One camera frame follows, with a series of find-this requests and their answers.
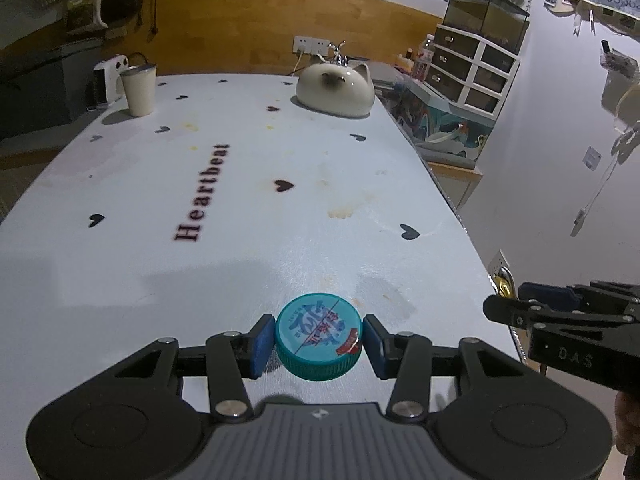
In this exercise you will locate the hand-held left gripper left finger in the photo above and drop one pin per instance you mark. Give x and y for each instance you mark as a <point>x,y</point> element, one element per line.
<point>262,345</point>

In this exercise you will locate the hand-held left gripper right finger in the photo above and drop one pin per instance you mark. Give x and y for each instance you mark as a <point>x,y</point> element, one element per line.
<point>375,347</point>

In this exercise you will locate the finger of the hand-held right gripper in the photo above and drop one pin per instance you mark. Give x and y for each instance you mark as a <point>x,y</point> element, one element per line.
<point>547,294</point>
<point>515,312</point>

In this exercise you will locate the blue wrapper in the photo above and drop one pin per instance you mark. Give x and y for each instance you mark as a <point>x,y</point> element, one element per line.
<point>318,335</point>

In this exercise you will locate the person's right hand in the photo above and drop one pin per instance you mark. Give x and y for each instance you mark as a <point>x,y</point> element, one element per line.
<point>629,422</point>

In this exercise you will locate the white hanging charger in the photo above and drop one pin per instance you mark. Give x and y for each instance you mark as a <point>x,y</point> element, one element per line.
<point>580,217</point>

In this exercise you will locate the cream cabinet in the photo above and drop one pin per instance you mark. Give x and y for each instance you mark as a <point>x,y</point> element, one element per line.
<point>460,180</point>

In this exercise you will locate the teal patterned plastic box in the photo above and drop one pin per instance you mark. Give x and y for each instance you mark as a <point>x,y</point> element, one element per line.
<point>435,120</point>

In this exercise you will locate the white drawer unit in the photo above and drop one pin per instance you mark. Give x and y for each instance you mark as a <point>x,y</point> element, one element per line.
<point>472,72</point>

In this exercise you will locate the clear hanging box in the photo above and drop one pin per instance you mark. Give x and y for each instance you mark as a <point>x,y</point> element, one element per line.
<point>617,60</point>

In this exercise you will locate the cream cat-shaped container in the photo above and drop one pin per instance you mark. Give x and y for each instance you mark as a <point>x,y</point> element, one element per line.
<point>334,91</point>

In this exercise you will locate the plastic water bottle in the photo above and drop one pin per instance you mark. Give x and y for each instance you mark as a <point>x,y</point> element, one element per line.
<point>424,57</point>

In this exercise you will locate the white cup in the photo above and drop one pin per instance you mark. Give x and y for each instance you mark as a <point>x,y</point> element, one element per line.
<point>137,90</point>

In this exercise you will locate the glass fish tank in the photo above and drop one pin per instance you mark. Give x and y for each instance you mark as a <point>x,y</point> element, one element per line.
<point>487,10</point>

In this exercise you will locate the small metal ornament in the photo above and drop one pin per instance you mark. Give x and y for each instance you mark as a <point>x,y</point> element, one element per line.
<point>339,52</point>

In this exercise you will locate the small white heater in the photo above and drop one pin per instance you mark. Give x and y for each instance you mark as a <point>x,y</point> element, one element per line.
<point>107,80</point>

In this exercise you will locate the grey storage box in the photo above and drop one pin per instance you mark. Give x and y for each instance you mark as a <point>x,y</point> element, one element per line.
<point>30,85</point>

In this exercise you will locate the printed tote bag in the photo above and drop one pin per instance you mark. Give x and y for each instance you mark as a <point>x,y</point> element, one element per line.
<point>87,0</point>

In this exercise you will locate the white wall socket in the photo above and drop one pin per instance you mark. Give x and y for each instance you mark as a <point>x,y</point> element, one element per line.
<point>497,262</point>

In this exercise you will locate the small white wall tag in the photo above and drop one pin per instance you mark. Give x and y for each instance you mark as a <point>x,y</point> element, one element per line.
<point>592,156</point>

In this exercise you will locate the white wall outlets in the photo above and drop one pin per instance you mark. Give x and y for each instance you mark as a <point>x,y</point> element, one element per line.
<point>308,45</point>

